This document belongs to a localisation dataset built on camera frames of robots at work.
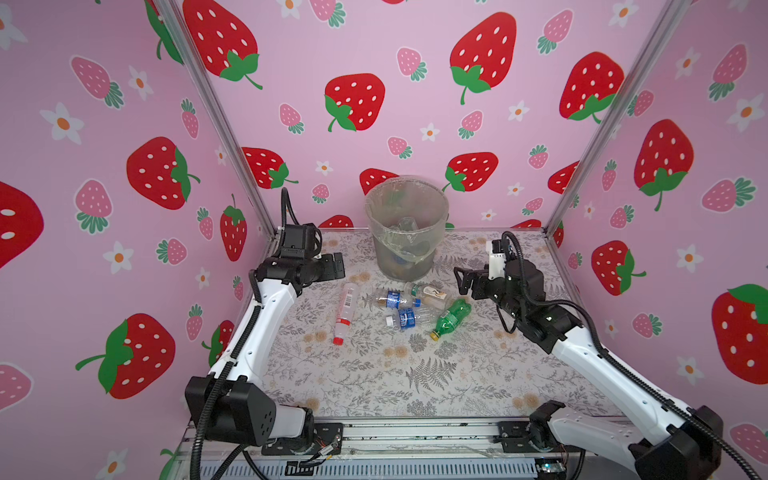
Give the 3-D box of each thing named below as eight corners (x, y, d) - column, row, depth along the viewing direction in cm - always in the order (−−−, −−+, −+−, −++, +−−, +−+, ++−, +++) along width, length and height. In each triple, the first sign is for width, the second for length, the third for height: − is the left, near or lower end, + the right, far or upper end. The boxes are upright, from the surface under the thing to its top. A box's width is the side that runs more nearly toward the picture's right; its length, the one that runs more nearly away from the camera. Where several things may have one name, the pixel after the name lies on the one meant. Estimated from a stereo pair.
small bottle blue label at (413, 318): (385, 331, 95) (385, 322, 90) (386, 317, 98) (385, 308, 94) (438, 331, 95) (440, 322, 90) (436, 317, 98) (438, 308, 94)
